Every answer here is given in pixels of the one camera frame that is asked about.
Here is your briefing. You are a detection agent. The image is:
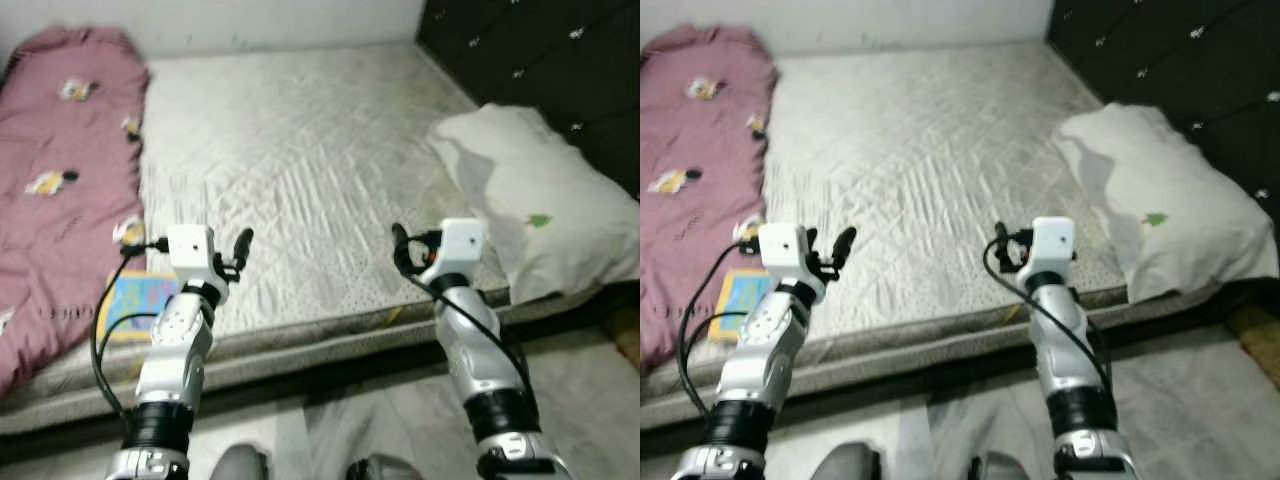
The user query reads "colourful children's book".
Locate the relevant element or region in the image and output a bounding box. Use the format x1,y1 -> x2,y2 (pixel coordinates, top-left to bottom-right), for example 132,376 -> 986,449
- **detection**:
96,269 -> 182,345
706,267 -> 774,342

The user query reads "pink cartoon print blanket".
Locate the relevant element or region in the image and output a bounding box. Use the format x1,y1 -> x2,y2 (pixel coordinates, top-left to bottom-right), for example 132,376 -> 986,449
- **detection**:
0,27 -> 152,397
640,25 -> 780,374

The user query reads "white quilted mattress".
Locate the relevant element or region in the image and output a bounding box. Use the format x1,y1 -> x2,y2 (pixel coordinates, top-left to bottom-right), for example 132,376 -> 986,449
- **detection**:
0,40 -> 641,437
640,40 -> 1271,433

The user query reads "white pillow green tree print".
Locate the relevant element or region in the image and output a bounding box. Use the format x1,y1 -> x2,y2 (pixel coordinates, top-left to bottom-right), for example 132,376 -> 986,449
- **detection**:
1051,103 -> 1280,305
426,103 -> 641,307

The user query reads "silver left robot leg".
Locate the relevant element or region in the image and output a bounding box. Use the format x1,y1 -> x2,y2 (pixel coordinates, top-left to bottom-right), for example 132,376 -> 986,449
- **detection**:
809,443 -> 882,480
207,445 -> 272,480

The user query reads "silver robot leg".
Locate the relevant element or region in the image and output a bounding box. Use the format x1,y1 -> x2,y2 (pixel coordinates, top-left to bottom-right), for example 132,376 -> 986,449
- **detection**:
207,445 -> 272,480
964,452 -> 1032,480
809,443 -> 882,480
344,455 -> 417,480

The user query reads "silver right robot leg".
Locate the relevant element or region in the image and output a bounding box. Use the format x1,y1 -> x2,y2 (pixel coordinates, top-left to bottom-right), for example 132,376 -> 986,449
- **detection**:
344,455 -> 417,480
964,452 -> 1032,480

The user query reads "black tufted headboard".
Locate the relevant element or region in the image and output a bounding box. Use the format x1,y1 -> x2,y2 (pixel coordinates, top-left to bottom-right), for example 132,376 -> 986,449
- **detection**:
1044,0 -> 1280,197
414,0 -> 641,197

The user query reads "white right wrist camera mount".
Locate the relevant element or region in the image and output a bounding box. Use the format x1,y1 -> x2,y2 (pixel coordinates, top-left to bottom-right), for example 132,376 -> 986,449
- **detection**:
427,218 -> 489,290
1016,216 -> 1077,287

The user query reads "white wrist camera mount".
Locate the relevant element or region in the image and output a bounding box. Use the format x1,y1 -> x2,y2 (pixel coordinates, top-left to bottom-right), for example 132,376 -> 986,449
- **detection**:
427,218 -> 489,290
164,224 -> 219,292
1016,216 -> 1077,287
756,223 -> 810,292

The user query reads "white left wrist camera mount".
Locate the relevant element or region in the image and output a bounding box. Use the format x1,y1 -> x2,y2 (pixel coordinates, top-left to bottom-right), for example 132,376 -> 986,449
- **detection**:
756,223 -> 810,292
164,224 -> 219,292

